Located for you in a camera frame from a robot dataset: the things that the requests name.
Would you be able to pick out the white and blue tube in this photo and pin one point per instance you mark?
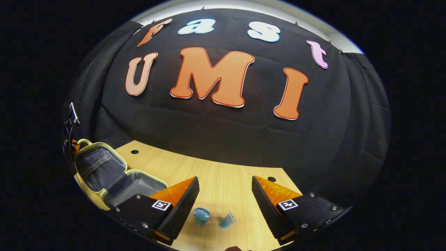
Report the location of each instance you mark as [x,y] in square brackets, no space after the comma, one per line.
[228,220]

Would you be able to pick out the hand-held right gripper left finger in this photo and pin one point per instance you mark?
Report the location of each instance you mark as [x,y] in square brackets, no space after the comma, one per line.
[183,209]

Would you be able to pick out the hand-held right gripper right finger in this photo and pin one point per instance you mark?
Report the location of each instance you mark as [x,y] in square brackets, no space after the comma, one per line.
[266,209]

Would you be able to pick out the black backdrop cloth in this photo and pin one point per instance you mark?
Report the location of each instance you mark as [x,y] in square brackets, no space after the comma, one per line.
[209,139]

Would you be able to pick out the blue capped clear bottle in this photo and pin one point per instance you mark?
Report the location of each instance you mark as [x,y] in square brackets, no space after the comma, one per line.
[201,216]

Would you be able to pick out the pale yellow suitcase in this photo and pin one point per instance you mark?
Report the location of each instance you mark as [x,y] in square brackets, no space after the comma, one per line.
[101,170]

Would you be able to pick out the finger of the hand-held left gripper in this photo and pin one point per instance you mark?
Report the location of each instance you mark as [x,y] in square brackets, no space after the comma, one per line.
[75,146]

